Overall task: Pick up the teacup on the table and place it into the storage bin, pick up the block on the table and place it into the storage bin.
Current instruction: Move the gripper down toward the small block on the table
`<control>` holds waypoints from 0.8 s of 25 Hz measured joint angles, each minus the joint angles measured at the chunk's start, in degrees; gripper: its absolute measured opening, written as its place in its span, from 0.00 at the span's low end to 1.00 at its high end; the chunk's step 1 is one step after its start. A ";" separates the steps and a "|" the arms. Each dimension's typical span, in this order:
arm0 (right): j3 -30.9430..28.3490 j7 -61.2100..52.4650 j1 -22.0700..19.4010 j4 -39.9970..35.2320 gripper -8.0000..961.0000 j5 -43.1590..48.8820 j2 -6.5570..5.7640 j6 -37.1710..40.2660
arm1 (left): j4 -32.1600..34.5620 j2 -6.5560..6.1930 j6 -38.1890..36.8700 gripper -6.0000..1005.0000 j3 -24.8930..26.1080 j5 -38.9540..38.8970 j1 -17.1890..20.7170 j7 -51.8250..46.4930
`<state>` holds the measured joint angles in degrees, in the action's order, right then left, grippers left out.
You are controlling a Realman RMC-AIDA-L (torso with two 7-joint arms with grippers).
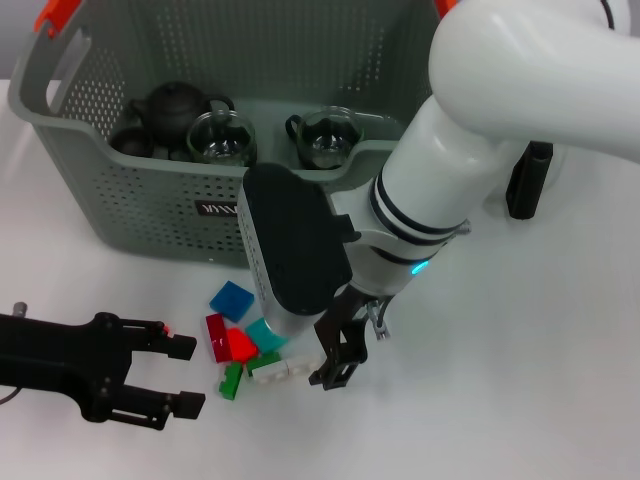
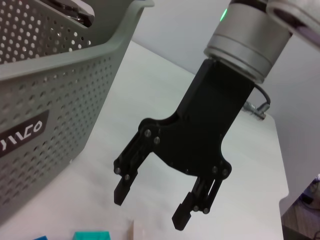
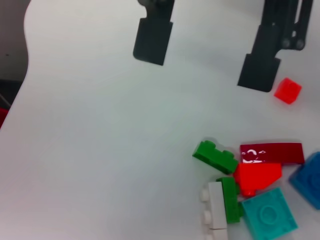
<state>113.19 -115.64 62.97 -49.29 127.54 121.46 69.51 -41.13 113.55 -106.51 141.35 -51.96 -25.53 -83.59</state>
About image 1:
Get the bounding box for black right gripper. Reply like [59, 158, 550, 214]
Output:
[308, 284, 396, 392]

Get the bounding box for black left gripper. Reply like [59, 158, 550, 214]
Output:
[0, 312, 207, 432]

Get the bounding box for white toy brick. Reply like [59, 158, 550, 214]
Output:
[251, 362, 291, 385]
[284, 352, 324, 376]

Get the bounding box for glass teacup black base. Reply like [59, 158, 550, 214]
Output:
[185, 110, 259, 169]
[284, 106, 364, 171]

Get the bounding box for grey perforated storage bin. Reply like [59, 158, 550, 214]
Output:
[8, 0, 444, 274]

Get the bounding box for dark clay teacup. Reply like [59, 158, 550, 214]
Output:
[109, 125, 156, 159]

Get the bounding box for dark red toy brick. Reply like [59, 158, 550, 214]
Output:
[204, 314, 232, 364]

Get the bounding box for green toy brick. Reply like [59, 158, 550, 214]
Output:
[246, 351, 281, 376]
[217, 362, 245, 401]

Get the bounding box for bright red slope brick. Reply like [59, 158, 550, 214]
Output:
[224, 327, 260, 364]

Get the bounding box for teal square toy tile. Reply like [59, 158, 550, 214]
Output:
[244, 318, 290, 354]

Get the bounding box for blue square toy tile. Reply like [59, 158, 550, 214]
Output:
[208, 280, 255, 324]

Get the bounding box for dark clay teapot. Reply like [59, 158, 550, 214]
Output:
[128, 81, 235, 146]

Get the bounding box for right gripper cable metal plugs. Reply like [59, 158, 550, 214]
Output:
[367, 218, 474, 342]

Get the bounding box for glass carafe black handle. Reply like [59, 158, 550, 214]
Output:
[482, 141, 569, 221]

